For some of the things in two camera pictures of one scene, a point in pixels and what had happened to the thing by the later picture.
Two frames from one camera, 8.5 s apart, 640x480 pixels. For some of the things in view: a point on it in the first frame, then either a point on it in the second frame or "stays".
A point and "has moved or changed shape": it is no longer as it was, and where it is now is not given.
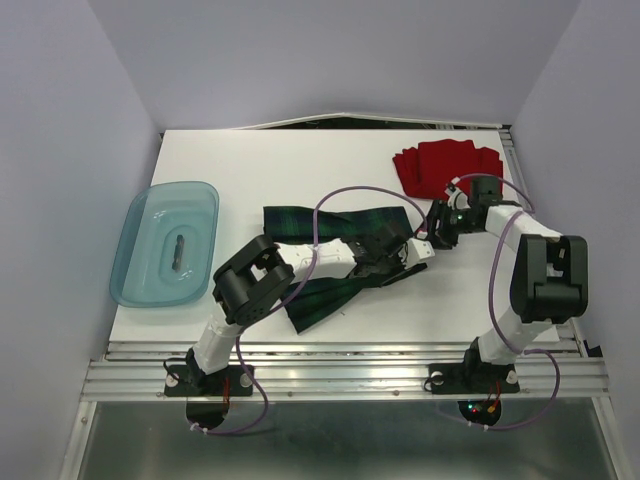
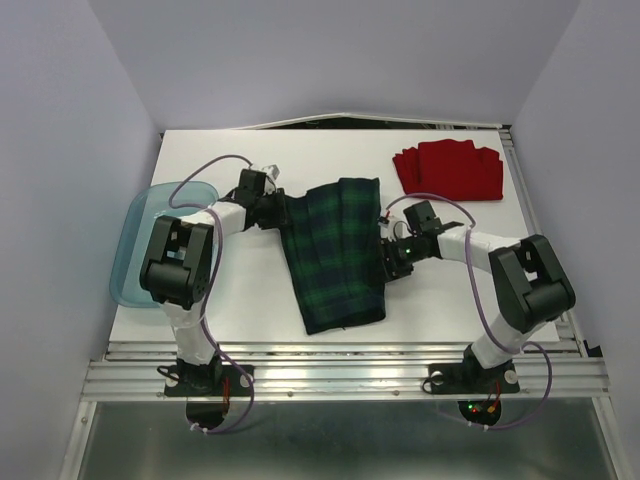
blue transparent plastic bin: x=167 y=249 stays
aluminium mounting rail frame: x=135 y=370 stays
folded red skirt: x=429 y=171 stays
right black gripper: x=438 y=235 to x=391 y=268
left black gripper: x=398 y=260 to x=280 y=217
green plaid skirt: x=284 y=225 has moved or changed shape
